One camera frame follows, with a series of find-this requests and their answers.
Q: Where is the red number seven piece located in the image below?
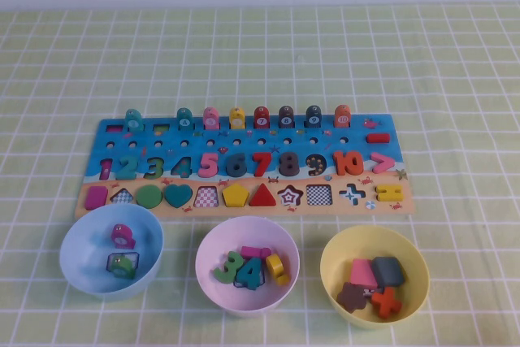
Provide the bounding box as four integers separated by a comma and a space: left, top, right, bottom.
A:
252, 152, 273, 177

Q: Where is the brown number eight piece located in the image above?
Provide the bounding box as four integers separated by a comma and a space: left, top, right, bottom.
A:
278, 151, 301, 176

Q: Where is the grey number six piece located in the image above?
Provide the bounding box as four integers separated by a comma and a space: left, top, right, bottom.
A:
225, 152, 249, 177

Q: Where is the blue wooden puzzle board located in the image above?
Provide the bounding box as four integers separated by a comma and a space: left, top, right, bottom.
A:
74, 113, 415, 218

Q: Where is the red triangle piece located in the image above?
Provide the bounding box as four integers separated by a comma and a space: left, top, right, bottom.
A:
249, 183, 278, 207

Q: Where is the yellow pentagon piece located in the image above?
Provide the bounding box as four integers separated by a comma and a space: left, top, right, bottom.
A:
221, 183, 250, 208

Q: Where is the pink number five piece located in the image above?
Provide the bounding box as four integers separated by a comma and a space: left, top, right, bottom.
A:
198, 153, 220, 180

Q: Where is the orange number ten piece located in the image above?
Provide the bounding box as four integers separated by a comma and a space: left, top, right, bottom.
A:
333, 150, 365, 176

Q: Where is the teal heart piece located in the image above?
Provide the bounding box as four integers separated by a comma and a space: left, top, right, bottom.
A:
163, 184, 193, 209

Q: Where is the magenta number one piece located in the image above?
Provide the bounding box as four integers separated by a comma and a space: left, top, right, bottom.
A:
240, 245, 272, 259

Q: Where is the green number three piece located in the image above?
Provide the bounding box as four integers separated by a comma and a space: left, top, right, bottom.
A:
214, 250, 245, 284

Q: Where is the yellow number nine piece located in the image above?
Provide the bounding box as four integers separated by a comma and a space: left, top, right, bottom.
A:
265, 253, 292, 286

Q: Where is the green circle piece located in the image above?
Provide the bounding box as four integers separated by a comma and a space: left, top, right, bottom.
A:
135, 184, 163, 209

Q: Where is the teal number four piece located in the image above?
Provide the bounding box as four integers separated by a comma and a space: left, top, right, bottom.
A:
234, 256, 266, 291

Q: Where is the pink greater-than sign piece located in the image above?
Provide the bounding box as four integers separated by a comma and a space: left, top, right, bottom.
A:
371, 152, 396, 174

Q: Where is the yellow plastic bowl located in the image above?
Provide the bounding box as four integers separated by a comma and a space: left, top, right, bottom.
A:
319, 223, 431, 330

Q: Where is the yellow equals sign piece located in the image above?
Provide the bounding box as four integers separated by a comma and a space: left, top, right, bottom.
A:
375, 184, 404, 202

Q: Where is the pink plastic bowl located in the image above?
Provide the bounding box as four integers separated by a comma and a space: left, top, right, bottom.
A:
194, 215, 301, 319

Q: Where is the pink trapezoid piece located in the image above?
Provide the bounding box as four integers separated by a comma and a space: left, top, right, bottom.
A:
349, 258, 379, 287

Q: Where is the brown star piece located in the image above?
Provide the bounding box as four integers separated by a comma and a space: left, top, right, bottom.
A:
336, 280, 369, 313

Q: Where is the magenta rounded rectangle piece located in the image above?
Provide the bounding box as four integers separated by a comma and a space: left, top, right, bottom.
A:
84, 185, 108, 210

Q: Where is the grey square piece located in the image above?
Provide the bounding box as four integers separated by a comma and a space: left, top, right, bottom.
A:
370, 256, 406, 289

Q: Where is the orange plus sign piece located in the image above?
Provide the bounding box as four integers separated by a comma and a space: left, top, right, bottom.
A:
370, 286, 403, 319

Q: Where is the light blue plastic bowl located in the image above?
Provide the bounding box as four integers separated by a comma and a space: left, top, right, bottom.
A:
58, 202, 164, 302

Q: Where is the red fish peg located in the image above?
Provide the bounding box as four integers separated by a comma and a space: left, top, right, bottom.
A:
253, 106, 271, 130

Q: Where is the yellow fish peg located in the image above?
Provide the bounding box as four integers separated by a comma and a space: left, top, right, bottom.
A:
228, 106, 246, 131

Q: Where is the brown fish peg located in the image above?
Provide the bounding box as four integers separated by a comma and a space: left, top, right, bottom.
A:
278, 105, 297, 129

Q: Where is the pink fish peg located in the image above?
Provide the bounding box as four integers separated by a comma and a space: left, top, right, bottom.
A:
202, 106, 220, 131

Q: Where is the dark grey fish peg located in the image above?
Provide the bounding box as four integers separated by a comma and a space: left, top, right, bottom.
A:
305, 104, 323, 128

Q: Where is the orange fish peg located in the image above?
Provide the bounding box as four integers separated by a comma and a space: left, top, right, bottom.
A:
334, 103, 353, 128

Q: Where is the light teal fish peg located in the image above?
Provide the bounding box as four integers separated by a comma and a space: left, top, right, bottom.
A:
123, 108, 145, 133

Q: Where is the magenta fish peg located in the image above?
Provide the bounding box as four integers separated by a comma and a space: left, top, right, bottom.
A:
110, 223, 137, 249

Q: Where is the green checkered tablecloth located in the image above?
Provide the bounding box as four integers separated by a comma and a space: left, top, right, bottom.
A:
0, 1, 520, 347

